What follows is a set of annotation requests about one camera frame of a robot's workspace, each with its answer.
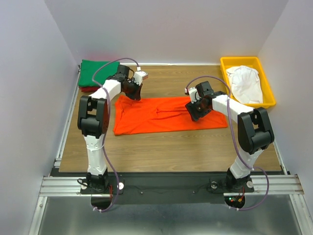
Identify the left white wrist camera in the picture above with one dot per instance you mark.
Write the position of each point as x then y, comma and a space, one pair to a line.
139, 77

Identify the folded dark red t shirt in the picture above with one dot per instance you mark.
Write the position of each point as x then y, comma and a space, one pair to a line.
88, 89

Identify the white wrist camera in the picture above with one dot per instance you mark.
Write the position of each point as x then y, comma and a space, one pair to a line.
193, 94
139, 77

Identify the orange t shirt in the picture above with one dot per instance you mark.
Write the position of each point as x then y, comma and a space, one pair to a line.
165, 114

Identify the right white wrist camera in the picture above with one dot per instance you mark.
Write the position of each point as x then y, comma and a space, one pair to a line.
193, 94

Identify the white t shirt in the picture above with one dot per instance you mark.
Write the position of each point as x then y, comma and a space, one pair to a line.
245, 84

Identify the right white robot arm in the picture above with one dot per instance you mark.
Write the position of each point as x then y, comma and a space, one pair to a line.
254, 131

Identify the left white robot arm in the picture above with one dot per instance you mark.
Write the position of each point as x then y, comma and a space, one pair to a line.
93, 121

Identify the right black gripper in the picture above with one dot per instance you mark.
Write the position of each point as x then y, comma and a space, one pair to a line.
190, 107

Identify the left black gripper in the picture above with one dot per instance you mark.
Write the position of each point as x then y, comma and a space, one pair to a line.
136, 95

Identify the aluminium rail frame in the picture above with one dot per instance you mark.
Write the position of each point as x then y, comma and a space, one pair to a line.
69, 187

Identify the yellow plastic bin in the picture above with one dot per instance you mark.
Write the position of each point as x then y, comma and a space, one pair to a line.
252, 62

